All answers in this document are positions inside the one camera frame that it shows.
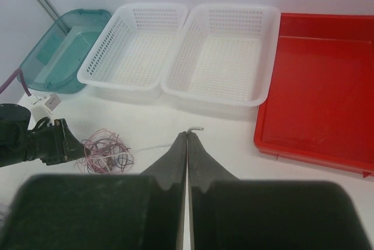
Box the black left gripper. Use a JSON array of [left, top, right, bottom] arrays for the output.
[[23, 117, 86, 165]]

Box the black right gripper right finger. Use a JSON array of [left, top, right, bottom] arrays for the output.
[[187, 133, 372, 249]]

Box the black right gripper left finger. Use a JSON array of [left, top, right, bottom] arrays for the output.
[[1, 132, 187, 249]]

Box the white wire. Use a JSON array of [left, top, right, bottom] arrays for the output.
[[105, 126, 205, 172]]

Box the coloured wire bundle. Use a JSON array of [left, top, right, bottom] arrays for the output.
[[74, 128, 136, 175]]

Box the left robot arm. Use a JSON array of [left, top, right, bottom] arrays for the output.
[[1, 103, 91, 167]]

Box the teal transparent plastic bin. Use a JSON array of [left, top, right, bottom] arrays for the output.
[[20, 9, 112, 94]]

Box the white perforated basket left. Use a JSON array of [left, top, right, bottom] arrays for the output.
[[77, 3, 188, 100]]

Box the white perforated basket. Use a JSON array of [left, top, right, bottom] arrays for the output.
[[161, 4, 281, 107], [77, 3, 188, 100]]

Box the red plastic tray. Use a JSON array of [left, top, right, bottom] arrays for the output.
[[254, 13, 373, 178]]

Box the white perforated basket right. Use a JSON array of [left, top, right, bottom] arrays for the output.
[[161, 4, 281, 107]]

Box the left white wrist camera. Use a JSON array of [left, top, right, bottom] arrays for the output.
[[27, 93, 61, 121]]

